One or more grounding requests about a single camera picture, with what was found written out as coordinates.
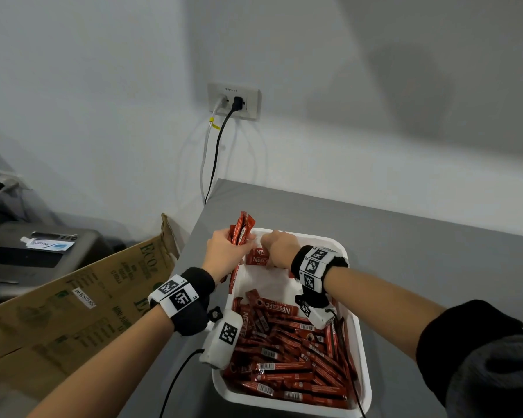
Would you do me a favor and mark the person's left hand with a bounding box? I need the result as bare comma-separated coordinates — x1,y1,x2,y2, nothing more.
202,228,257,286

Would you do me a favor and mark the person's right hand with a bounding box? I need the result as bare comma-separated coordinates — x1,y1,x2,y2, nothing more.
260,230,302,271

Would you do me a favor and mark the bunch of Nescafe sachets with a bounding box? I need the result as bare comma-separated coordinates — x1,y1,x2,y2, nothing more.
220,211,257,296

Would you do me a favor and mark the white plastic tray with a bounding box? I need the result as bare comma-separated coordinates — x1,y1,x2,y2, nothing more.
211,228,372,418

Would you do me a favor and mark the pile of red coffee sachets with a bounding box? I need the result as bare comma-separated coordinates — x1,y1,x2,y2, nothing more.
222,289,359,410

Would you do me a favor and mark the person's left forearm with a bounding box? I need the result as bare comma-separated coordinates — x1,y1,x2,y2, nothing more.
26,305,175,418

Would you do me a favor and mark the person's right forearm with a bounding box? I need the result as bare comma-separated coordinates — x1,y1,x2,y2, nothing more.
324,267,447,362

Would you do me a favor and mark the black right wristband with markers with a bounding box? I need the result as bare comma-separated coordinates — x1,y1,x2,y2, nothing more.
290,244,349,309

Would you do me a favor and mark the black wristband with markers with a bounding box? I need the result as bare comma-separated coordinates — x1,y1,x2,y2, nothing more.
290,244,349,309
147,267,217,337

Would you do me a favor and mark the black left wristband with markers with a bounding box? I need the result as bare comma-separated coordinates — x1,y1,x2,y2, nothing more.
147,267,217,337

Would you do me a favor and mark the brown cardboard box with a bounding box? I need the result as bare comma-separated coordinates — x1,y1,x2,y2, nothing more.
0,212,180,403

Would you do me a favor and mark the flat black device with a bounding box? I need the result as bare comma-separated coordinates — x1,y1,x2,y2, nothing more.
30,231,79,242

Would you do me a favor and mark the white and blue packet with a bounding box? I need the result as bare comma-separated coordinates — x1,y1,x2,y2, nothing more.
19,236,76,252

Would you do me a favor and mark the black shirt sleeve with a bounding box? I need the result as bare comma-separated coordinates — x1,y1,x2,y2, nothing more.
415,299,523,408

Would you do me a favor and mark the dark grey printer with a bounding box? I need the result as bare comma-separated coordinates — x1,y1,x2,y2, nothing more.
0,221,114,309

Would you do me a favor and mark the grey knit garment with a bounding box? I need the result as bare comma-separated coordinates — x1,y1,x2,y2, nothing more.
444,334,523,418

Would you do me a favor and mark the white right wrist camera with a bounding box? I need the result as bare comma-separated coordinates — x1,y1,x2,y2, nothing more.
294,294,339,330

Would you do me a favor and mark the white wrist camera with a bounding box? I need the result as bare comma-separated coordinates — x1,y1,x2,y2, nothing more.
199,307,244,370
294,294,339,330

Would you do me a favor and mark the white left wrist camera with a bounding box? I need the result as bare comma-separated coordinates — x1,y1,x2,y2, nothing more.
199,307,244,370

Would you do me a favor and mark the white power cable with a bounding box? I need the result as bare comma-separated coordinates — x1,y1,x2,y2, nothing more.
199,95,227,203

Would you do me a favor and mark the black power cable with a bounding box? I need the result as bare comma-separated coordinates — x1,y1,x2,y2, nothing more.
203,108,236,206

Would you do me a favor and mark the black left camera cable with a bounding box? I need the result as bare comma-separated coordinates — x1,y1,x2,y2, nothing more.
159,348,206,418

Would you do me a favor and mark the black camera cable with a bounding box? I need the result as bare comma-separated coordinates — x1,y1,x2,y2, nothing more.
159,348,206,418
327,308,367,418

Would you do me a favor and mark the grey wall socket plate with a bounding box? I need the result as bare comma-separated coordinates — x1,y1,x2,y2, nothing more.
207,82,262,121

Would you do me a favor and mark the black right camera cable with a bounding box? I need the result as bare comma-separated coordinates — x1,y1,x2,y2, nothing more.
327,308,367,418

